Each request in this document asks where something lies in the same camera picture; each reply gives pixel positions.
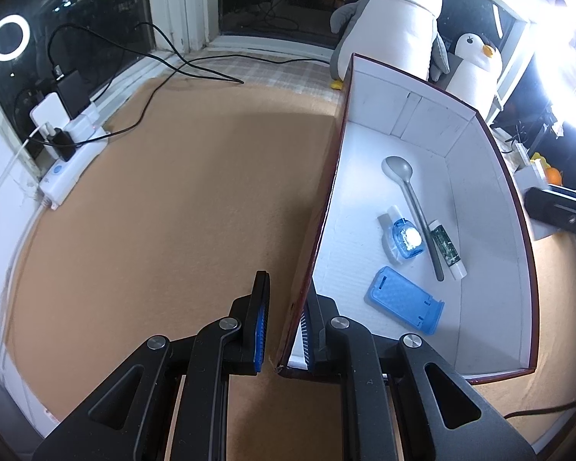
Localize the clear blue small bottle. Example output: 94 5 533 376
377 204 425 262

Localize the white cardboard box red rim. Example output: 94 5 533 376
273 53 541 385

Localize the white window frame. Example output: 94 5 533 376
0 0 576 164

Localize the black cable with loose end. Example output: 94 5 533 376
47 23 245 85

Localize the small penguin plush toy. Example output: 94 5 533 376
445 33 504 113

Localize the black cable bundle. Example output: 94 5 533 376
492 106 558 152

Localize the plaid cloth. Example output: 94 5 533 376
139 50 351 101

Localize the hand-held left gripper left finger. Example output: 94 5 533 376
31 270 273 461

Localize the black charger block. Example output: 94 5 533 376
55 70 94 113

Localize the long black cable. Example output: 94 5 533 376
74 22 332 147

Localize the black plug adapter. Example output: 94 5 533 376
45 127 78 161

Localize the green white lip balm tube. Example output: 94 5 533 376
428 218 468 280

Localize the grey spoon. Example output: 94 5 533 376
381 155 446 282

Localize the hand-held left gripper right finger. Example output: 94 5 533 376
299 281 538 461

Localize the blue phone stand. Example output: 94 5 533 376
364 265 445 336

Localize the white power strip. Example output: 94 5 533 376
39 113 110 211

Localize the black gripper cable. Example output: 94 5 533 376
503 396 576 420

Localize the white cable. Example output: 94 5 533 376
0 122 53 375

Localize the yellow fruit bowl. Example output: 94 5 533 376
530 151 564 186

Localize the large penguin plush toy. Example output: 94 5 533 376
329 0 451 92

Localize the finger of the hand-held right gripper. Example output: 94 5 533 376
525 186 576 241

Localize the white charger block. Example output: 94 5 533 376
29 92 73 128

